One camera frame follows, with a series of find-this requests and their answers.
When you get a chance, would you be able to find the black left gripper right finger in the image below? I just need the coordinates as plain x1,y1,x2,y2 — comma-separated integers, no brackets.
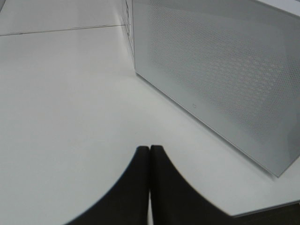
150,145,237,225

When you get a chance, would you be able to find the white microwave oven body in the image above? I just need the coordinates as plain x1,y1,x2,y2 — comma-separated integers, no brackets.
119,0,300,58

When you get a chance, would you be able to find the white microwave door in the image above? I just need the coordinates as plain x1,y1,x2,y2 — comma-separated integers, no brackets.
132,0,300,177

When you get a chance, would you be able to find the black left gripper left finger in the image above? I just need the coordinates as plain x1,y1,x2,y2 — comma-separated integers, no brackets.
67,146,150,225

